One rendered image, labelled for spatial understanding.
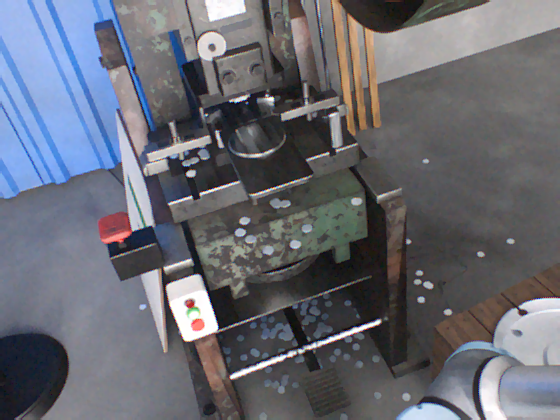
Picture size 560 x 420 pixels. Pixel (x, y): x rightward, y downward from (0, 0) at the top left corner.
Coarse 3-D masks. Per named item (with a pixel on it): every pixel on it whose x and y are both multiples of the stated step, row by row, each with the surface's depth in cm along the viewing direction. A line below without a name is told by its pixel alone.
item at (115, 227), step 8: (104, 216) 119; (112, 216) 118; (120, 216) 118; (128, 216) 119; (104, 224) 117; (112, 224) 117; (120, 224) 116; (128, 224) 116; (104, 232) 115; (112, 232) 115; (120, 232) 114; (128, 232) 115; (104, 240) 114; (112, 240) 114; (120, 240) 119
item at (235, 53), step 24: (192, 0) 110; (216, 0) 111; (240, 0) 113; (192, 24) 113; (216, 24) 114; (240, 24) 116; (264, 24) 117; (216, 48) 116; (240, 48) 118; (264, 48) 120; (216, 72) 117; (240, 72) 118; (264, 72) 120
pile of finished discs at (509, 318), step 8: (528, 304) 139; (536, 304) 138; (544, 304) 138; (552, 304) 138; (512, 312) 137; (528, 312) 137; (504, 320) 136; (512, 320) 136; (496, 328) 134; (504, 328) 135; (496, 336) 133; (496, 344) 132
